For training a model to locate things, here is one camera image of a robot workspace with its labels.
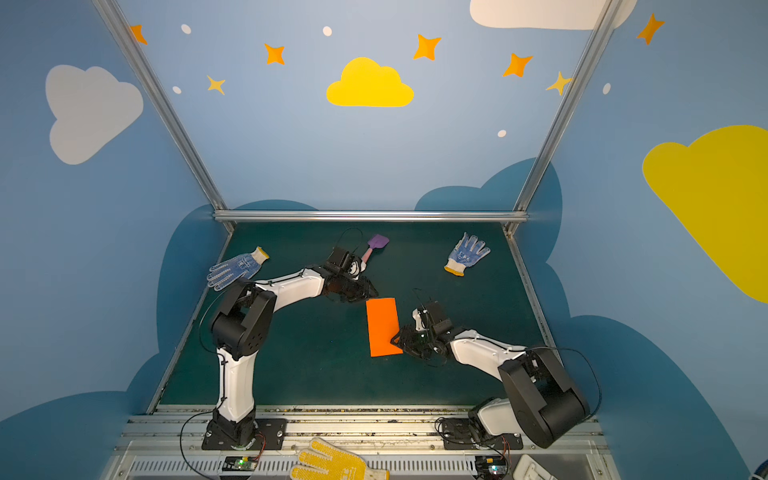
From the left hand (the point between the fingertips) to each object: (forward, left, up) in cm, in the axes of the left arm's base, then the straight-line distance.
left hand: (376, 295), depth 96 cm
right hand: (-15, -7, -2) cm, 16 cm away
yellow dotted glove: (-45, +11, -4) cm, 46 cm away
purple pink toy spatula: (+27, +1, -3) cm, 27 cm away
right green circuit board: (-45, -30, -6) cm, 54 cm away
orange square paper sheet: (-8, -3, -7) cm, 10 cm away
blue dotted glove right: (+21, -33, -3) cm, 39 cm away
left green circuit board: (-45, +32, -6) cm, 55 cm away
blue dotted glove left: (+13, +54, -5) cm, 56 cm away
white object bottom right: (-45, -37, -3) cm, 59 cm away
